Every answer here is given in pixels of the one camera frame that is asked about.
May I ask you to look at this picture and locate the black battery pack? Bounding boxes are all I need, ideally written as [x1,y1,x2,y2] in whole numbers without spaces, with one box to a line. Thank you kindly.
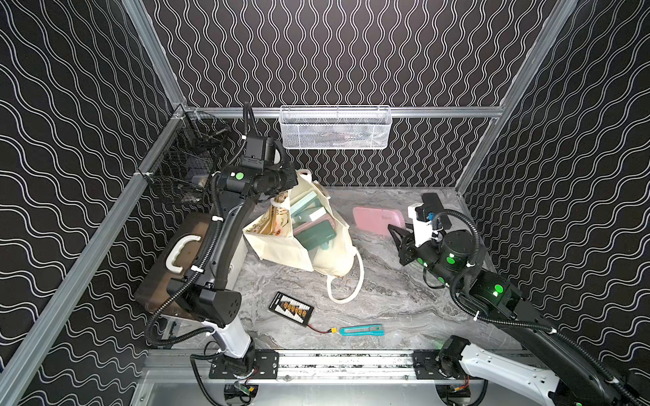
[268,292,314,326]

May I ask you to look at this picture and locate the white wire mesh basket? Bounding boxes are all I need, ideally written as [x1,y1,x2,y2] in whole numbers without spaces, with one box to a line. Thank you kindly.
[279,105,393,150]

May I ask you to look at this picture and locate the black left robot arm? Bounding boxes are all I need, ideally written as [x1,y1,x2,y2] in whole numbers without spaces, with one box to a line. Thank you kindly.
[146,163,298,360]

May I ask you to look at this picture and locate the red battery wire yellow plug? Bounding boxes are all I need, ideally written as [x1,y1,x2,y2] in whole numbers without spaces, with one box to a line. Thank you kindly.
[307,325,339,334]

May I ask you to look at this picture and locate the teal utility knife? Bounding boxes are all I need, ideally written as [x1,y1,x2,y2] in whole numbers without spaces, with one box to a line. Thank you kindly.
[338,324,385,337]

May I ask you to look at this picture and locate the black wire basket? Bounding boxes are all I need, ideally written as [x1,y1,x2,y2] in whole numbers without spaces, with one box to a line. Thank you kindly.
[145,113,232,206]

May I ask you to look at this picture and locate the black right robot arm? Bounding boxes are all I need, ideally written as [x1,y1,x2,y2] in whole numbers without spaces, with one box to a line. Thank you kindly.
[388,210,642,405]

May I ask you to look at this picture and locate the light green case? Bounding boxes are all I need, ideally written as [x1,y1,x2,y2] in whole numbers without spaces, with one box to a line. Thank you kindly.
[289,192,327,225]

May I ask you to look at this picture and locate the brown storage box white handle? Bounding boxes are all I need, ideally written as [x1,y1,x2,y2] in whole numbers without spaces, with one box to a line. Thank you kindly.
[135,212,248,320]

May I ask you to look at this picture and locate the dark green pencil case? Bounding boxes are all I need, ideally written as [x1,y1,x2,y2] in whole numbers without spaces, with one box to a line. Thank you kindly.
[296,221,336,251]

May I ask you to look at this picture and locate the pink pencil case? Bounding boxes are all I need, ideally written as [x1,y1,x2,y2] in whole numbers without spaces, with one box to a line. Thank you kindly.
[352,206,406,236]

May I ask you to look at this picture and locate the cream canvas tote bag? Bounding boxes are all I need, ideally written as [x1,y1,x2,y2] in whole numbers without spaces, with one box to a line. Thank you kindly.
[243,169,365,304]

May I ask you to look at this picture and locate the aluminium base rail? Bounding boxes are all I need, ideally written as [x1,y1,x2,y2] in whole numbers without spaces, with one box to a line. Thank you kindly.
[140,349,447,384]

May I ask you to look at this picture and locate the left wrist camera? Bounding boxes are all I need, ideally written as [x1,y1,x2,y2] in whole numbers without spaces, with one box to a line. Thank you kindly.
[240,135,284,170]

